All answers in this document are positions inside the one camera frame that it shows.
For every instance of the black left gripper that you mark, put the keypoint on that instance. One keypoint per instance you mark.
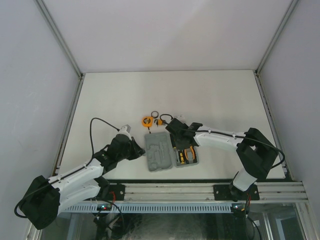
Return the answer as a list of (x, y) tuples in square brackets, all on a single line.
[(137, 151)]

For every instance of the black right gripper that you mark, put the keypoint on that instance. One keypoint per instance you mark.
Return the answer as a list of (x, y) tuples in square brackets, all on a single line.
[(179, 146)]

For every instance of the orange black pliers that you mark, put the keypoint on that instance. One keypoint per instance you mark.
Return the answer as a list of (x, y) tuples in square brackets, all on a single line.
[(190, 155)]

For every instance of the short yellow black screwdriver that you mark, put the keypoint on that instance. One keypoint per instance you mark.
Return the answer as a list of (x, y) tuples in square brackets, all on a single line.
[(181, 157)]

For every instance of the grey plastic tool case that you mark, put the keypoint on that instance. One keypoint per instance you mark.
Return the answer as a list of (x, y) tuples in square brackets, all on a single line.
[(160, 154)]

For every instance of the long black yellow screwdriver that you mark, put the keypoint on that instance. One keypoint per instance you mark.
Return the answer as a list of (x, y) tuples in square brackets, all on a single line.
[(173, 144)]

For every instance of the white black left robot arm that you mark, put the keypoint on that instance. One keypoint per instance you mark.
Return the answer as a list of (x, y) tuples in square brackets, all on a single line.
[(46, 198)]

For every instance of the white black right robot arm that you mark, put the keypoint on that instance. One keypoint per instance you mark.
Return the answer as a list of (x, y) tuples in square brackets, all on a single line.
[(255, 152)]

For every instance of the orange hex key set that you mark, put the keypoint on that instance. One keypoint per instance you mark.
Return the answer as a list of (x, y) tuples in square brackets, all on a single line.
[(159, 122)]

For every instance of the orange tape measure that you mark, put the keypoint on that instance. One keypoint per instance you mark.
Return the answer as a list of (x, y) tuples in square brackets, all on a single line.
[(147, 122)]

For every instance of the black electrical tape roll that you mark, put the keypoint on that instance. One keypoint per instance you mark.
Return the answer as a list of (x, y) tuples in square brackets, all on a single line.
[(155, 114)]

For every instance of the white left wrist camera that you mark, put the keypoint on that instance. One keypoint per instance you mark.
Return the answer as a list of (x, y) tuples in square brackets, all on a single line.
[(125, 130)]

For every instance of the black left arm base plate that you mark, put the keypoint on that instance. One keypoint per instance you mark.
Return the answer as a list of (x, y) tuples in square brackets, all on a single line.
[(112, 192)]

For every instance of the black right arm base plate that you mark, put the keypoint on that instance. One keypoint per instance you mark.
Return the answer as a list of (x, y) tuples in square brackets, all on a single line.
[(223, 192)]

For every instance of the grey slotted cable duct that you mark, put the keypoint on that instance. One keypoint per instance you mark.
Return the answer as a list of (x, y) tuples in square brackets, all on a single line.
[(149, 208)]

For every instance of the aluminium front rail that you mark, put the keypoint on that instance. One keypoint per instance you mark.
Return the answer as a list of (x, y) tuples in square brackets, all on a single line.
[(269, 192)]

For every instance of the right aluminium frame post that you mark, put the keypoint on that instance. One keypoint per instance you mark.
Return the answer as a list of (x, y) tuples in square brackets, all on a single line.
[(279, 30)]

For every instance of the aluminium frame post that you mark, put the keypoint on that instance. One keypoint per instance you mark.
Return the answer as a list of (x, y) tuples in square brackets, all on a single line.
[(279, 30), (44, 11)]

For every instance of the left aluminium frame post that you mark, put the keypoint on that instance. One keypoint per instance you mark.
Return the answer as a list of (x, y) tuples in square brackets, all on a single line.
[(44, 11)]

